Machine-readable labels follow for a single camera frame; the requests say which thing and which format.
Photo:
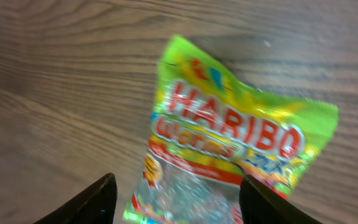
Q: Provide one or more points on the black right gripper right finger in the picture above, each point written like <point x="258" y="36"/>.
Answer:
<point x="261" y="205"/>

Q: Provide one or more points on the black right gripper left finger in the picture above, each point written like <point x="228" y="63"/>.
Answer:
<point x="94" y="205"/>

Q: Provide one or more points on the green gummy candy bag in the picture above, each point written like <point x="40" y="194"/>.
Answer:
<point x="208" y="130"/>

